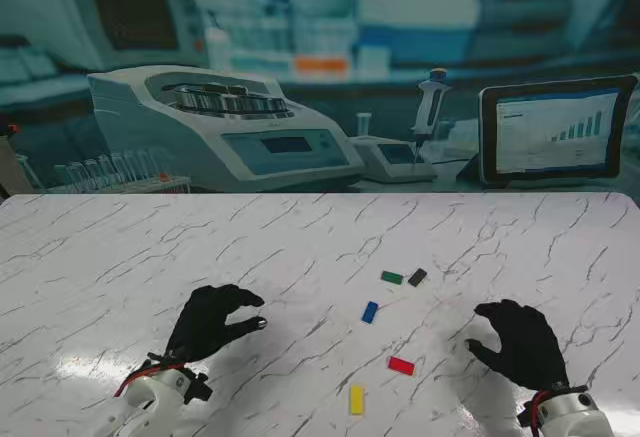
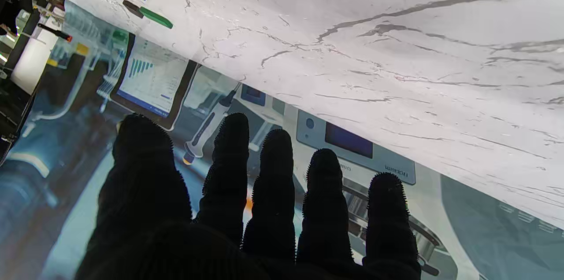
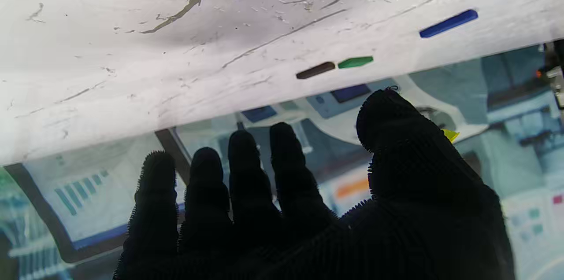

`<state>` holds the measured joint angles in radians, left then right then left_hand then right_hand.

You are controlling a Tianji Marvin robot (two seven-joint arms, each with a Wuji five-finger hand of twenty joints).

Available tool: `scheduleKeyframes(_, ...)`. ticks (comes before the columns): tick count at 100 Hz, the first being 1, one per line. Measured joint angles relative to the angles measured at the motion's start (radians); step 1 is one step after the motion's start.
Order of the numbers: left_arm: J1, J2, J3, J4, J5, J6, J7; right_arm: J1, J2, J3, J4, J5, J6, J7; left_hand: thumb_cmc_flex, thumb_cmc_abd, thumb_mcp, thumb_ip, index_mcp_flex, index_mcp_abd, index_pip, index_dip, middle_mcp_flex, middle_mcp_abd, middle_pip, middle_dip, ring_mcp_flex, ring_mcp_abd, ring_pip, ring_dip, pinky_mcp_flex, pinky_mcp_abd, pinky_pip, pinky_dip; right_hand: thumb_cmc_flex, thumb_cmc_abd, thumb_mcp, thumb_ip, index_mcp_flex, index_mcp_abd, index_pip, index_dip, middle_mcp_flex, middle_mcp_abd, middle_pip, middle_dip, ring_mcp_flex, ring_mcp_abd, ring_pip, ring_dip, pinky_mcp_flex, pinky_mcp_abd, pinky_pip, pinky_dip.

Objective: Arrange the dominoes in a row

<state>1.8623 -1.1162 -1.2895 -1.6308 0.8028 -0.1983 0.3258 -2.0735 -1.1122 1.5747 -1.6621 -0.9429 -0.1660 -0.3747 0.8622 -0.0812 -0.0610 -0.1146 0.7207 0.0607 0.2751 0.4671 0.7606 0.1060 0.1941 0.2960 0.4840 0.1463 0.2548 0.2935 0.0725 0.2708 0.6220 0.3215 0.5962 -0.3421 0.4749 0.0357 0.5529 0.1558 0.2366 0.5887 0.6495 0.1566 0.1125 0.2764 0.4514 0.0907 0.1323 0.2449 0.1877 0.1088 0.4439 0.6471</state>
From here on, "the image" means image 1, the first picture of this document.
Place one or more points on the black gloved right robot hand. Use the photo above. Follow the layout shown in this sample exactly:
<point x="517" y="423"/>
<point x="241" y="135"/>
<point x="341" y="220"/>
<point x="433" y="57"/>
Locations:
<point x="530" y="347"/>

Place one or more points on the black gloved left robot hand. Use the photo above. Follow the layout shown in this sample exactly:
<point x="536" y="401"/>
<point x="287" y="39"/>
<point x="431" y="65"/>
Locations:
<point x="200" y="327"/>

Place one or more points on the red domino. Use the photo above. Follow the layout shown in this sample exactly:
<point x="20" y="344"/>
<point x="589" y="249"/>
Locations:
<point x="401" y="365"/>

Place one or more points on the blue domino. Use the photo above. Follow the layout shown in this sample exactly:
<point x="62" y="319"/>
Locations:
<point x="370" y="312"/>

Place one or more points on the yellow domino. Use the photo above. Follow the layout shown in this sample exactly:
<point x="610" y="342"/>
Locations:
<point x="357" y="399"/>

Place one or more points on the dark brown domino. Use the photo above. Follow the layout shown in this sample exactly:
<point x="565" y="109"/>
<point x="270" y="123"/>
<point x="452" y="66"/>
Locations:
<point x="417" y="277"/>

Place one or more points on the green domino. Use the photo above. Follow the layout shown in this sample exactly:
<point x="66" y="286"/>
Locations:
<point x="392" y="277"/>

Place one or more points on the beige board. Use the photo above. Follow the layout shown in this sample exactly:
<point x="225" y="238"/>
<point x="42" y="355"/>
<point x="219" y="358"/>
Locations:
<point x="9" y="162"/>

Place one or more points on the small red black clamp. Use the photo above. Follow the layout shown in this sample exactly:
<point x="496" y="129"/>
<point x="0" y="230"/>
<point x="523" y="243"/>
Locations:
<point x="12" y="129"/>

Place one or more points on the printed laboratory backdrop banner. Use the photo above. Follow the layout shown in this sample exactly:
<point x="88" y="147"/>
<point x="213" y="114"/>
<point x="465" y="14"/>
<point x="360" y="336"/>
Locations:
<point x="320" y="32"/>

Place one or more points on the black left wrist camera bracket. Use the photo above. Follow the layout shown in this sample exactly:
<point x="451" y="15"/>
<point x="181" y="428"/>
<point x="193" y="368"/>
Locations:
<point x="197" y="389"/>

